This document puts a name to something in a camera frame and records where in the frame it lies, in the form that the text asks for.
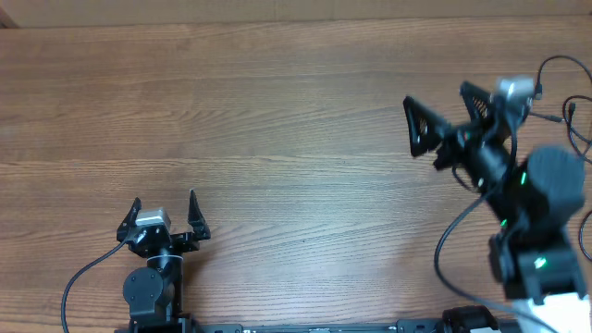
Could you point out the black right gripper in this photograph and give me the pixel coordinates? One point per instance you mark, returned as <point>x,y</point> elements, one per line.
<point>455,138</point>

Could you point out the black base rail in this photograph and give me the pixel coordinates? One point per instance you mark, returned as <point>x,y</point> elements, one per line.
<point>462,319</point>

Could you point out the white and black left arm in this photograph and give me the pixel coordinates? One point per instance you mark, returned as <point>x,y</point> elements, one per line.
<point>154,292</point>

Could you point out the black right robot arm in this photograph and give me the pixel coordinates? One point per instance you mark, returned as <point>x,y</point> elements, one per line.
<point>531,256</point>

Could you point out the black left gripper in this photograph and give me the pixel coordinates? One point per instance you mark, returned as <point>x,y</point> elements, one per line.
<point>190,240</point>

